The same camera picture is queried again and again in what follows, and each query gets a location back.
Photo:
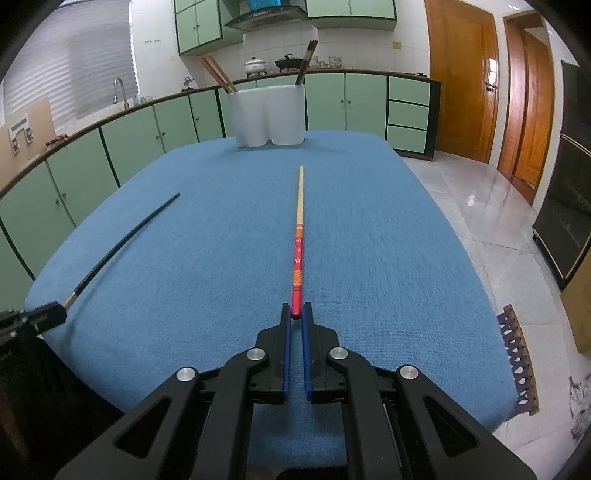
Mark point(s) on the black chopstick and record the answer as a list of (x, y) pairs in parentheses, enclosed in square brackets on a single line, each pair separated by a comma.
[(303, 64), (124, 240), (310, 64)]

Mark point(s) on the white double chopstick holder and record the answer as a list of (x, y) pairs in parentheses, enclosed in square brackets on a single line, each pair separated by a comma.
[(270, 115)]

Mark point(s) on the black glass-front cabinet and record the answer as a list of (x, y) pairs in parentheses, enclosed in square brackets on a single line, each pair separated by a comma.
[(568, 184)]

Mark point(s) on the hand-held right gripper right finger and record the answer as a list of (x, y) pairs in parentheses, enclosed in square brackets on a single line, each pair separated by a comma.
[(306, 364)]

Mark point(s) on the green kitchen counter cabinets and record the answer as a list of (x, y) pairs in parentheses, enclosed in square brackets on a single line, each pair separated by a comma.
[(134, 143)]

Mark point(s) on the metal kitchen faucet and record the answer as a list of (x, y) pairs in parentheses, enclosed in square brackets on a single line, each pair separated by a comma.
[(121, 92)]

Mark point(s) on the glass jar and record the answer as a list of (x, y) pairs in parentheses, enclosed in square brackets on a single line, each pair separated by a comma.
[(336, 62), (317, 63)]

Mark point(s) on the blue tablecloth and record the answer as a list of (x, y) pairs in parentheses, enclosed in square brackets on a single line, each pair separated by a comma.
[(207, 258)]

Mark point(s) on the green wall cabinet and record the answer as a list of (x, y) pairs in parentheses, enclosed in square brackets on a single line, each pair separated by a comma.
[(351, 11), (203, 25)]

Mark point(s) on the wooden door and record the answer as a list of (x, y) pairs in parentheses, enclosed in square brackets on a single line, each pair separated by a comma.
[(461, 78), (526, 115)]

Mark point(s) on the white bracket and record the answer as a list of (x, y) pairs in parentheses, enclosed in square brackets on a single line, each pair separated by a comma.
[(21, 134)]

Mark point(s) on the cardboard sheet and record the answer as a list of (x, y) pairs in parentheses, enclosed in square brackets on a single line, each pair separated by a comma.
[(41, 115)]

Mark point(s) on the cardboard box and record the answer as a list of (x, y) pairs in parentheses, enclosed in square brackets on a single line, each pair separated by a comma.
[(579, 314)]

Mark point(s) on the white lidded pot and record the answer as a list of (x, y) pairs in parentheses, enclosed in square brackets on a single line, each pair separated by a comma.
[(255, 67)]

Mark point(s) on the black wok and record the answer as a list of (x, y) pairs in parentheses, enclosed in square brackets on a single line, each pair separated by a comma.
[(288, 62)]

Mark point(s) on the red-patterned bamboo chopstick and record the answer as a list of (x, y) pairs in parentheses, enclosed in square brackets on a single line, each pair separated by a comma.
[(224, 73), (216, 73), (298, 258)]

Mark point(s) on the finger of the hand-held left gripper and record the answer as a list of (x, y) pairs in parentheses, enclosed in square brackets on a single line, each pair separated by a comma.
[(41, 316)]

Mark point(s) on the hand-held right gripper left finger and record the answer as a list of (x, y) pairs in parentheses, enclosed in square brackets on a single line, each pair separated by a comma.
[(287, 360)]

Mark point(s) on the window blinds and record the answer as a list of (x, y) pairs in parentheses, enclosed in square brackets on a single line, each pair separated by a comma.
[(69, 60)]

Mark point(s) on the dark rag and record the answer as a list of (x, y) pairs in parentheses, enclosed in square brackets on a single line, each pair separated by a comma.
[(581, 406)]

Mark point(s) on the metal range hood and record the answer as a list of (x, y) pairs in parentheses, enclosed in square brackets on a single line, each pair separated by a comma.
[(265, 16)]

